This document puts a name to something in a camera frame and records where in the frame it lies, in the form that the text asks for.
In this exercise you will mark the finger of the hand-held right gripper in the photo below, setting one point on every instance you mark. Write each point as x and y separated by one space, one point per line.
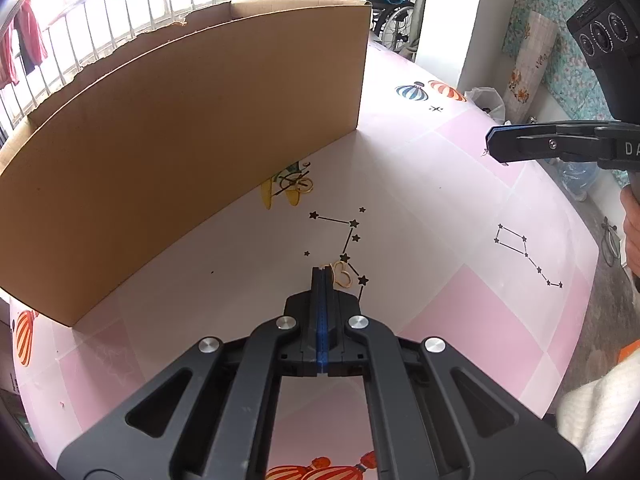
510 128
505 147

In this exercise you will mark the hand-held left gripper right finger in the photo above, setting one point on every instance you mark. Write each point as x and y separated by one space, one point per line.
336 320

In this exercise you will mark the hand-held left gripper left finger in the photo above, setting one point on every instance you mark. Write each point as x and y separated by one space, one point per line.
310 320

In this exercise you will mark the gold cloud outline charm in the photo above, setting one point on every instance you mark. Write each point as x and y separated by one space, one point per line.
348 280

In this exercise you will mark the brown cardboard box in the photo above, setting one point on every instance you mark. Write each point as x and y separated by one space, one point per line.
175 160

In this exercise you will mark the person's right hand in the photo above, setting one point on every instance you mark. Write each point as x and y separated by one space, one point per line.
632 230

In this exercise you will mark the crumpled white plastic bag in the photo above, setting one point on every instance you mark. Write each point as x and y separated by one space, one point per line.
482 102

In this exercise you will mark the teal floral cloth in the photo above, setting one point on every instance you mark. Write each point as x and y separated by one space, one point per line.
565 85

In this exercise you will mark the clear plastic bag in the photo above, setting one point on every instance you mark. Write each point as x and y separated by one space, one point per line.
577 180

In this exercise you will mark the wheelchair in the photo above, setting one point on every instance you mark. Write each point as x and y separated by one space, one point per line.
382 22

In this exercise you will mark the orange object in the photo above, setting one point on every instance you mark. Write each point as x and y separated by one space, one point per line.
631 352

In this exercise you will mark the person's white sweater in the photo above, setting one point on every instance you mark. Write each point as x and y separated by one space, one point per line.
595 410

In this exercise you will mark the red pants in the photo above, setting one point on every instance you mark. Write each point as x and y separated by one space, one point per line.
32 35

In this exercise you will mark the beige pink pants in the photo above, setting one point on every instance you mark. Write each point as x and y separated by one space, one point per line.
7 60

